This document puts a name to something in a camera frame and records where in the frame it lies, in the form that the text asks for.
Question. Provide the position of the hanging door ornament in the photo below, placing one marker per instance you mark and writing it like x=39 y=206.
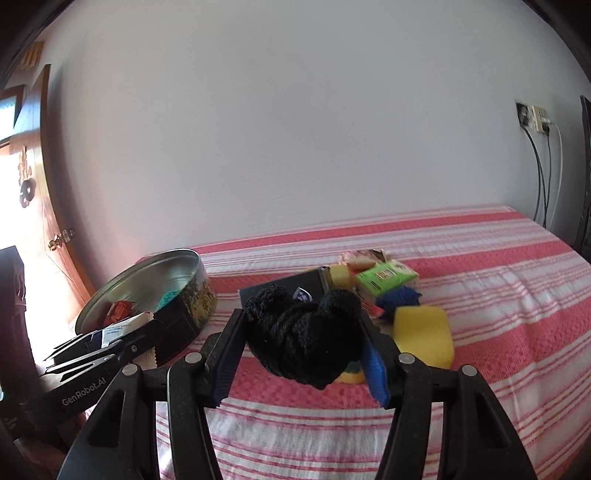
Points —
x=27 y=189

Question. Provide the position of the blue knitted cloth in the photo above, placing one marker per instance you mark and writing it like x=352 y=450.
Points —
x=399 y=297

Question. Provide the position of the round metal tin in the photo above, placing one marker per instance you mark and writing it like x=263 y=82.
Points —
x=184 y=267

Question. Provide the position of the dark chair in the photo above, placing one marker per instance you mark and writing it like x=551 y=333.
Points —
x=584 y=184

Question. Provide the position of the wall socket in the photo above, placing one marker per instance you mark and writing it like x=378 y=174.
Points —
x=535 y=116

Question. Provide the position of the red white striped bedsheet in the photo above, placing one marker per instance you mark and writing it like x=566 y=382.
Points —
x=485 y=277

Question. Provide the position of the green tissue pack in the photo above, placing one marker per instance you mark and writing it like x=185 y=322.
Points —
x=383 y=277

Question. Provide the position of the dark wooden furniture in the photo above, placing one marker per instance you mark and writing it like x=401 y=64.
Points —
x=16 y=323

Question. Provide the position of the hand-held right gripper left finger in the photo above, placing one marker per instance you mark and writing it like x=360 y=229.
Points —
x=228 y=364

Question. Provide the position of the black knitted cloth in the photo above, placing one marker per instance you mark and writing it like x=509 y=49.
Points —
x=304 y=341

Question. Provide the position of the teal knitted cloth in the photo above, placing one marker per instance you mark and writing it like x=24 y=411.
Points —
x=167 y=299

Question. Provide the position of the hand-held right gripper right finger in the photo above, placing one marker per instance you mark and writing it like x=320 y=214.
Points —
x=374 y=373

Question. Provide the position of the small red packet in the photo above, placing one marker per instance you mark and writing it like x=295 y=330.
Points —
x=371 y=309

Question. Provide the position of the orange red packet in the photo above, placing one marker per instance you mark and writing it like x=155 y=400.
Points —
x=117 y=313

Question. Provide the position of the beige snack wrapper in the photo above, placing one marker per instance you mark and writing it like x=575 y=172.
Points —
x=364 y=256

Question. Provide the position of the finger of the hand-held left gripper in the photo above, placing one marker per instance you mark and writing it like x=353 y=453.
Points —
x=87 y=363
x=147 y=337

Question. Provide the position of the large yellow sponge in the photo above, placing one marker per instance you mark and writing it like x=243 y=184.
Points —
x=422 y=337

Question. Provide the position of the small yellow sponge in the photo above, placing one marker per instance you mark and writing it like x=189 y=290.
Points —
x=341 y=277

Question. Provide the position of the white paper packet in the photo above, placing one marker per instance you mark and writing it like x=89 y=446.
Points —
x=122 y=328

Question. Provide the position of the wooden door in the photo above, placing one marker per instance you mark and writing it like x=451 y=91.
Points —
x=51 y=184

